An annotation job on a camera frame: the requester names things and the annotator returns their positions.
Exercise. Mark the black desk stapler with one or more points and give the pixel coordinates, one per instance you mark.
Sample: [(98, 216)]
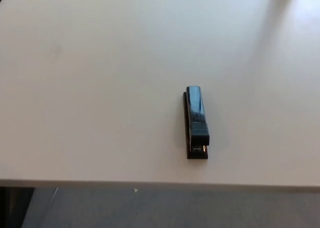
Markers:
[(196, 105)]

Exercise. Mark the dark desk leg panel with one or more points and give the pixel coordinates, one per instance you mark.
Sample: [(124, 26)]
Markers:
[(12, 208)]

